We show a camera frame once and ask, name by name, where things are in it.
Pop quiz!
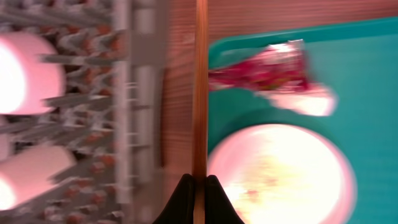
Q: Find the red snack wrapper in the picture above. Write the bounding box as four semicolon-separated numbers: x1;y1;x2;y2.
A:
208;39;310;92

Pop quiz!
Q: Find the white cup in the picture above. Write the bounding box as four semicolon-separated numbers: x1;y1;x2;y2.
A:
1;145;76;210

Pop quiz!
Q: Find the wooden chopstick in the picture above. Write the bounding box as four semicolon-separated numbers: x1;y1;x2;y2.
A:
192;0;208;224

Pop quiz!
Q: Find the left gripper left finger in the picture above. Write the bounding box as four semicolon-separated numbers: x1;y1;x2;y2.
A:
153;174;195;224

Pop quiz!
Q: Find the small pink-white bowl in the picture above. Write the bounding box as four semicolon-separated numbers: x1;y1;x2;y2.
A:
1;32;66;115

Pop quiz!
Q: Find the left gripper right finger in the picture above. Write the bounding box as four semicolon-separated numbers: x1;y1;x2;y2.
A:
205;175;244;224

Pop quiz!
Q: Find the crumpled white tissue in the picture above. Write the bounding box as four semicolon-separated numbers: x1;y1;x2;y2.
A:
256;83;338;116

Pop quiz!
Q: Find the teal plastic tray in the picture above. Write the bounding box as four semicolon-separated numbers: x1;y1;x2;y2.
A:
208;17;397;224

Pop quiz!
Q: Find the grey plastic dish rack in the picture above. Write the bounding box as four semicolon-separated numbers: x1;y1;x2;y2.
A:
1;1;169;224

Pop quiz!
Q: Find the large white plate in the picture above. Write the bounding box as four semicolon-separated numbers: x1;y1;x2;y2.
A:
208;124;357;224

